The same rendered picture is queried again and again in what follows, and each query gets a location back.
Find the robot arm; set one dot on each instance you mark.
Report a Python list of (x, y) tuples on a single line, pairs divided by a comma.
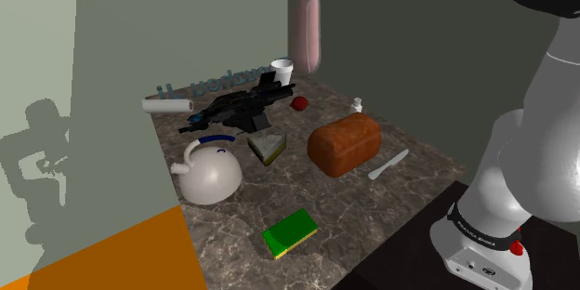
[(534, 157)]

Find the red apple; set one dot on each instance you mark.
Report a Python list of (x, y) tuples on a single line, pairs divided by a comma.
[(299, 103)]

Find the wedge of cake slice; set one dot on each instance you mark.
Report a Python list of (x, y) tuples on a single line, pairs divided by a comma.
[(267, 146)]

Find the black toy jet aircraft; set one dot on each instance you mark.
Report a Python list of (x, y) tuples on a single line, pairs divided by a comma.
[(240, 108)]

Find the white cup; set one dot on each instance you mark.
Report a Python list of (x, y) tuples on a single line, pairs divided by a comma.
[(282, 71)]

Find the brown bread loaf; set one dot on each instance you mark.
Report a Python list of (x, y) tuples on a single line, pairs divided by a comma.
[(344, 144)]

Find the small white shaker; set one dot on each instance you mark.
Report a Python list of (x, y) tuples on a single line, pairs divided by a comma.
[(356, 106)]

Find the pink hanging towel with hook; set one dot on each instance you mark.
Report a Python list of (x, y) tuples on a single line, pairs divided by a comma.
[(305, 31)]

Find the white plastic knife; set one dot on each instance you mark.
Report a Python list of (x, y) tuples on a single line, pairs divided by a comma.
[(387, 165)]

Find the green and yellow sponge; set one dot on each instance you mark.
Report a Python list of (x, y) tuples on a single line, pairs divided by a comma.
[(288, 232)]

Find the white paper towel roll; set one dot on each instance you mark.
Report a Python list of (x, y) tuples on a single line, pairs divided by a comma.
[(166, 106)]

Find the dark robot stand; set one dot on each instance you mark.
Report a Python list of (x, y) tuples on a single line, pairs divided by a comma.
[(408, 257)]

